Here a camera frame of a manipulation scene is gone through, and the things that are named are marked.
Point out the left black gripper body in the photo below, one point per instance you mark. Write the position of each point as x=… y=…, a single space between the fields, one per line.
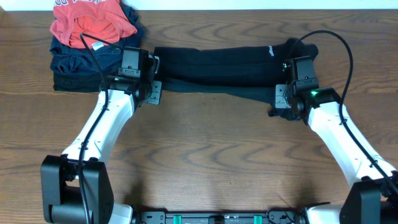
x=155 y=92

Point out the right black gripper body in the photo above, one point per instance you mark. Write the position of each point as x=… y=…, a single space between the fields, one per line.
x=281 y=96

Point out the black t-shirt white logo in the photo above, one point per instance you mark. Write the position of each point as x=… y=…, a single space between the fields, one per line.
x=246 y=72

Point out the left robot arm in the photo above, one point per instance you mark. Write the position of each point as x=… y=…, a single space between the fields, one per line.
x=75 y=185

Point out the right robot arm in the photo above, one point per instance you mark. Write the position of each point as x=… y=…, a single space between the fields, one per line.
x=372 y=180

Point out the black folded t-shirt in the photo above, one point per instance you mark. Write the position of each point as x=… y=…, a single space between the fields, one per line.
x=77 y=82

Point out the red folded t-shirt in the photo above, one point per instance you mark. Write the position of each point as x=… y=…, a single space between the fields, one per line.
x=103 y=19

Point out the navy folded t-shirt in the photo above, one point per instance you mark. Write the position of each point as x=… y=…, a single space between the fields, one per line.
x=70 y=61

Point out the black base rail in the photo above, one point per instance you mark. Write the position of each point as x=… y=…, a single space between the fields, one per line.
x=270 y=216

